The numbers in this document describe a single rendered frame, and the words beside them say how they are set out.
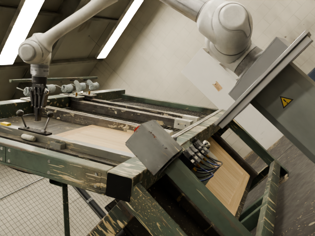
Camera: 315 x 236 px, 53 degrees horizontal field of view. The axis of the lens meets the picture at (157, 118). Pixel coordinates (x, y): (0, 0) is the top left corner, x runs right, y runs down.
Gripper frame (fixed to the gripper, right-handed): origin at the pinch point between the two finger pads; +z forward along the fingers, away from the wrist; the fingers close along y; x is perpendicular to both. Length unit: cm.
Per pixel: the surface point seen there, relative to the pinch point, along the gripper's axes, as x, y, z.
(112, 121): 51, 16, 9
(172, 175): -20, 84, 7
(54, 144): -1.9, 13.1, 13.7
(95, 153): 2.0, 35.6, 14.2
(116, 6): 508, -258, -133
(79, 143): 2.4, 25.2, 11.6
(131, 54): 585, -249, -33
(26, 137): -1.4, -5.9, 13.6
